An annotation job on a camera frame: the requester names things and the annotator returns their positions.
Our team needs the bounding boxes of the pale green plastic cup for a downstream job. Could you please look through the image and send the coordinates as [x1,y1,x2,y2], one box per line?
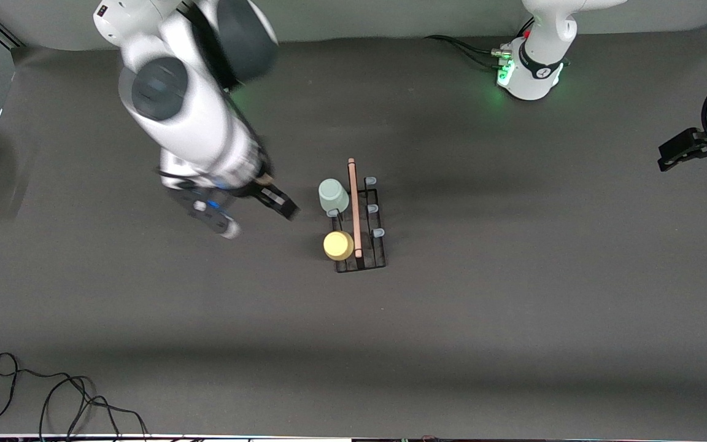
[319,178,350,214]

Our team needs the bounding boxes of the yellow plastic cup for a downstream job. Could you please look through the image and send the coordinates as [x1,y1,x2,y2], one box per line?
[323,230,355,261]

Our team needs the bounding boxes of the black wire cup holder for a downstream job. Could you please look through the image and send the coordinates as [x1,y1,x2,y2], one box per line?
[327,158,387,274]

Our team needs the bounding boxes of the dark grey table mat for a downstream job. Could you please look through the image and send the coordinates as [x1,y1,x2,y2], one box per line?
[0,25,707,438]

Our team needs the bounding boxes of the black left arm base cables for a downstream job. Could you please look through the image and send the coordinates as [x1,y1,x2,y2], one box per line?
[424,18,533,69]

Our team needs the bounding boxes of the thin black cable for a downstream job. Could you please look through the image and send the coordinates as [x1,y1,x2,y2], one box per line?
[0,353,93,435]
[39,376,149,442]

